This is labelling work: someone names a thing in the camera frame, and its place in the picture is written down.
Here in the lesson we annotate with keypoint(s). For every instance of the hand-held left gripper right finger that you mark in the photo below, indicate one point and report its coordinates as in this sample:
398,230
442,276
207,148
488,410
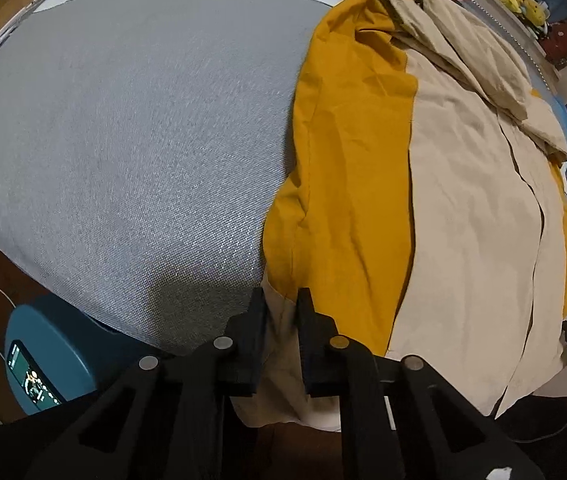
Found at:
307,320

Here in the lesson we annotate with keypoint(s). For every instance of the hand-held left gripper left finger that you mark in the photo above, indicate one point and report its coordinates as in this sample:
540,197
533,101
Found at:
256,320

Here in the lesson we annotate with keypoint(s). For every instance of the beige and yellow jacket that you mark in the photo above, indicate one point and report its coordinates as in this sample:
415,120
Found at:
453,210

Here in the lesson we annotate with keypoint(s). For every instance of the teal stool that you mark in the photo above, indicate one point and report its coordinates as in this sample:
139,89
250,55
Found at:
68,340

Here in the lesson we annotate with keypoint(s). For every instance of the grey bed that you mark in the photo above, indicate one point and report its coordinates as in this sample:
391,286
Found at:
128,160

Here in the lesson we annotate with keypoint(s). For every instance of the smartphone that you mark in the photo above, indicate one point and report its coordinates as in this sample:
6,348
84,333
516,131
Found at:
30,375

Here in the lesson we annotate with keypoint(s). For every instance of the dark red cushion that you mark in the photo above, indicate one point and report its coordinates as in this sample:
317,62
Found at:
566,42

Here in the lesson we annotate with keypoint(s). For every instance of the yellow and blue plush toy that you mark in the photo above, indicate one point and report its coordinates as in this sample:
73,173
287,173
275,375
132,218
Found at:
533,10

